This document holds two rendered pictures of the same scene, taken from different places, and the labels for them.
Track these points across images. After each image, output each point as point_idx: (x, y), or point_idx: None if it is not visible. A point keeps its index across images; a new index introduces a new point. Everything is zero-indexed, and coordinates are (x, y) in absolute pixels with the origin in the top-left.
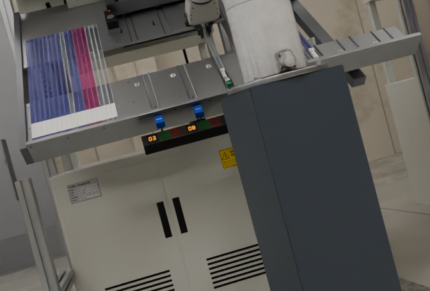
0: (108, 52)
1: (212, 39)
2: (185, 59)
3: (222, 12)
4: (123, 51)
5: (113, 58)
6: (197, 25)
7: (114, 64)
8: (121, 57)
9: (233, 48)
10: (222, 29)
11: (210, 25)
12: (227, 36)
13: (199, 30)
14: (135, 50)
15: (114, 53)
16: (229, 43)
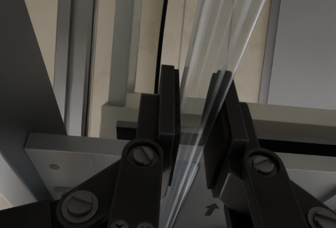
0: (335, 133)
1: (111, 88)
2: (158, 77)
3: (21, 187)
4: (305, 126)
5: (307, 118)
6: (300, 217)
7: (276, 106)
8: (287, 115)
9: (64, 34)
10: (78, 101)
11: (135, 167)
12: (71, 76)
13: (255, 148)
14: (278, 120)
15: (325, 128)
16: (72, 55)
